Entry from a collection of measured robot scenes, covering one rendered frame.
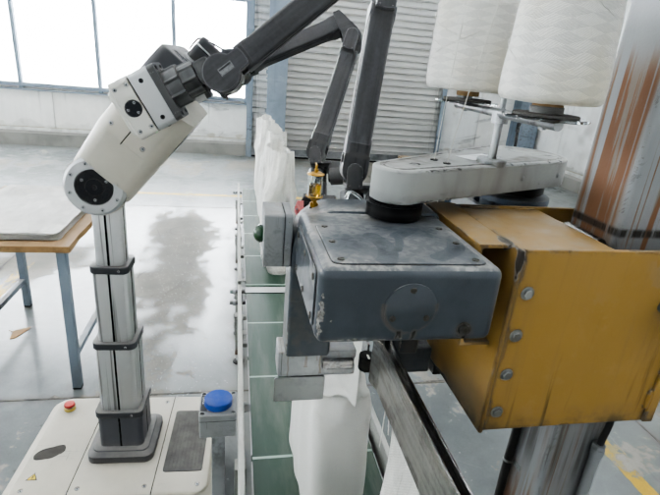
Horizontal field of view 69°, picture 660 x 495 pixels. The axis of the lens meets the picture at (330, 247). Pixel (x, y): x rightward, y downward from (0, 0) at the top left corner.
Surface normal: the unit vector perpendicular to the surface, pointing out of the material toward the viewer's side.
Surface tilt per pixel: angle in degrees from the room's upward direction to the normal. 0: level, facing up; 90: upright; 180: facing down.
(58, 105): 90
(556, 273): 90
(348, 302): 90
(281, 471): 0
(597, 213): 90
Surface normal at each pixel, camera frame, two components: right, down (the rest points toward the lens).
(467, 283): 0.18, 0.36
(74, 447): 0.08, -0.93
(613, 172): -0.98, -0.01
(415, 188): 0.57, 0.33
